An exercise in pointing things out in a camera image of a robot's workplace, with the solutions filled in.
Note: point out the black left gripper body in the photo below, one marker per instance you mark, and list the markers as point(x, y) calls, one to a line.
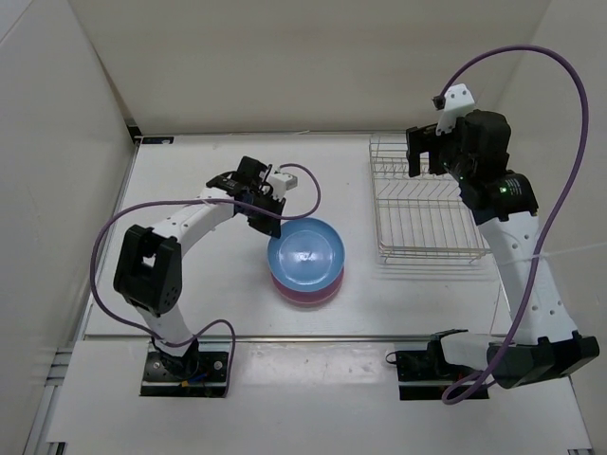
point(266, 201)

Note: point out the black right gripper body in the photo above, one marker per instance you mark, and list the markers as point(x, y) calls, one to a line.
point(457, 164)

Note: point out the blue plastic plate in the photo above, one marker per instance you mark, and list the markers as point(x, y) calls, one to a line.
point(308, 257)

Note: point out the pink plastic plate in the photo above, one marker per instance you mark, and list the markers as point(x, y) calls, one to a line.
point(310, 298)

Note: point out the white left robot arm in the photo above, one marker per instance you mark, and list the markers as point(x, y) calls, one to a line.
point(149, 271)

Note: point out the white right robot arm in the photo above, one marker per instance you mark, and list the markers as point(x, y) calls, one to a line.
point(543, 342)

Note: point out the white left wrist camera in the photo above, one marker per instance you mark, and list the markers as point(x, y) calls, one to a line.
point(281, 183)

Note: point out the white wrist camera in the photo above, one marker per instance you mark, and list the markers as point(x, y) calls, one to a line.
point(458, 102)
point(281, 183)

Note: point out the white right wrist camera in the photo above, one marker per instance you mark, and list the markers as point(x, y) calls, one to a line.
point(458, 102)

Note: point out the chrome wire dish rack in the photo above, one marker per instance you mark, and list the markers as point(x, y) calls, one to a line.
point(421, 217)

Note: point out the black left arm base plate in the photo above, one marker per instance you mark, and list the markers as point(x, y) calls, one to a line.
point(204, 375)

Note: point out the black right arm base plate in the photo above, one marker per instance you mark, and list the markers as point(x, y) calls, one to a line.
point(418, 379)

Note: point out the aluminium front table rail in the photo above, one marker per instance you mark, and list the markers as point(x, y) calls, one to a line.
point(291, 339)

